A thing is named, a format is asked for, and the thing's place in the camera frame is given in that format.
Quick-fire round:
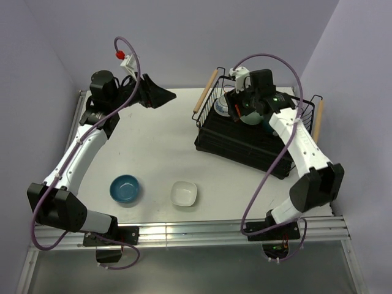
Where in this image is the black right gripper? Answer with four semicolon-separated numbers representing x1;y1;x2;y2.
224;80;260;120

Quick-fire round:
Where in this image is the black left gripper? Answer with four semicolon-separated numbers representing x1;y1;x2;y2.
110;72;176;111

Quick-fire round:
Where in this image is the blue white patterned bowl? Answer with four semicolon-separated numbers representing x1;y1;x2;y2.
213;95;230;117

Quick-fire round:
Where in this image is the pale green ceramic bowl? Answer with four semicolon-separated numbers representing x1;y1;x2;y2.
240;111;264;126

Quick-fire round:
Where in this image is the blue ceramic bowl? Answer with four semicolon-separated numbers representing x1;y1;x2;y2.
109;175;140;204

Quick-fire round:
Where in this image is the white square bowl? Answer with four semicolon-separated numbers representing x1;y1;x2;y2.
170;181;197;207

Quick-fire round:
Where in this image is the teal and white bowl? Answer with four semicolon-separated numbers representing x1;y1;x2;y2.
262;119;278;137

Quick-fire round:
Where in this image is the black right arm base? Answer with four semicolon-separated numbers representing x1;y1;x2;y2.
246;220;303;243

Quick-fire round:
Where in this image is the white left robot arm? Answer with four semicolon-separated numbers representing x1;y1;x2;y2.
27;70;176;244

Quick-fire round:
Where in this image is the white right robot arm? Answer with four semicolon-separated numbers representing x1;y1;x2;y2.
224;67;344;239

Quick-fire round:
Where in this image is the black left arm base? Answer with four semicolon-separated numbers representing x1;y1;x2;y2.
82;226;140;270

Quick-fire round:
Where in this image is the left wooden rack handle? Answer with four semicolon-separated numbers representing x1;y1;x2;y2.
193;68;219;114

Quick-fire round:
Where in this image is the wooden rack handle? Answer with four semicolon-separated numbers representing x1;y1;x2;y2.
193;68;219;114
312;100;324;143

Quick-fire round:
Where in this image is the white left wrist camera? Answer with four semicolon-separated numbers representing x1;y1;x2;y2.
115;50;137;80

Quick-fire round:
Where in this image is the black wire dish rack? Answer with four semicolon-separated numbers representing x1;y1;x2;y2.
192;66;324;180

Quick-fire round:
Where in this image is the right wooden rack handle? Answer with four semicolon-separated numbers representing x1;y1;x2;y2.
312;100;324;143

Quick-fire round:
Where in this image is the aluminium table edge rail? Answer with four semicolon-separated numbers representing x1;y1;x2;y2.
29;216;352;251

